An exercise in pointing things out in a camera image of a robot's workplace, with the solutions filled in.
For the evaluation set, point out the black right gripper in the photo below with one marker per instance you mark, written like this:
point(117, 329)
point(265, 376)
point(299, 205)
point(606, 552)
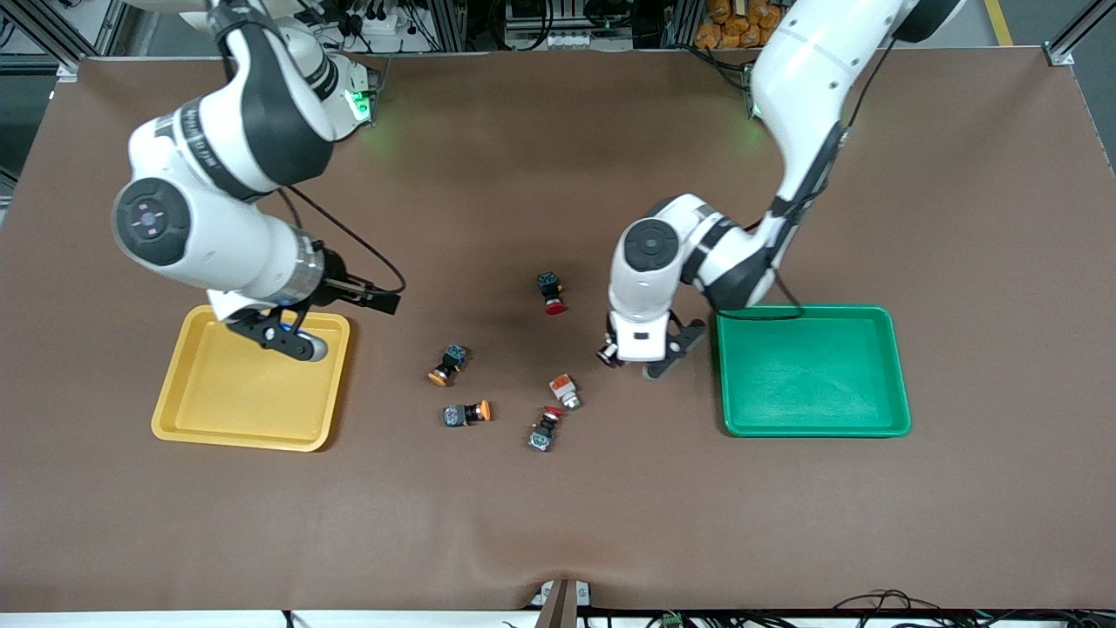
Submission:
point(336, 277)

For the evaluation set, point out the yellow push button switch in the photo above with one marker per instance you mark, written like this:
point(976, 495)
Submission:
point(458, 415)
point(451, 359)

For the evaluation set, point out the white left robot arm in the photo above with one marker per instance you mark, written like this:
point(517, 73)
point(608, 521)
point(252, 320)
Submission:
point(802, 87)

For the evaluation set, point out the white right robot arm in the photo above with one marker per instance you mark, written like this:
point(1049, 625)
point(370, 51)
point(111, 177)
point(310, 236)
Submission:
point(218, 244)

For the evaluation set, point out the yellow plastic tray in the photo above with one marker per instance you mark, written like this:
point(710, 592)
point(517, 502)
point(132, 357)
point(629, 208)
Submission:
point(227, 401)

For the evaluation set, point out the brown table mat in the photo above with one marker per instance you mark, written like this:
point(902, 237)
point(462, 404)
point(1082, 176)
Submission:
point(558, 523)

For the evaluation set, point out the green plastic tray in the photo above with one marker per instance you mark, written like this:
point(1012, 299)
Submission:
point(811, 375)

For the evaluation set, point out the white power strip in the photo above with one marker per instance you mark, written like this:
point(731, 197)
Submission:
point(384, 26)
point(549, 40)

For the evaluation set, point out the green terminal connector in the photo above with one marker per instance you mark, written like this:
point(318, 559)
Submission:
point(671, 620)

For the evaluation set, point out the orange packets pile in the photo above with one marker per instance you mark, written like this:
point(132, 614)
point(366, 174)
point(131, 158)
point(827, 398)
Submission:
point(728, 26)

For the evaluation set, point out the red push button switch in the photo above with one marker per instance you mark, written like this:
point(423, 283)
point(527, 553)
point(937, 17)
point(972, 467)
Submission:
point(549, 288)
point(542, 434)

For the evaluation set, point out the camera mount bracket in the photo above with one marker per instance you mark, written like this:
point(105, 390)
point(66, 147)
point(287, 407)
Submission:
point(560, 602)

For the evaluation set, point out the aluminium frame profile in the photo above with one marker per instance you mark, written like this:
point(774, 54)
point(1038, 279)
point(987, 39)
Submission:
point(48, 39)
point(1077, 35)

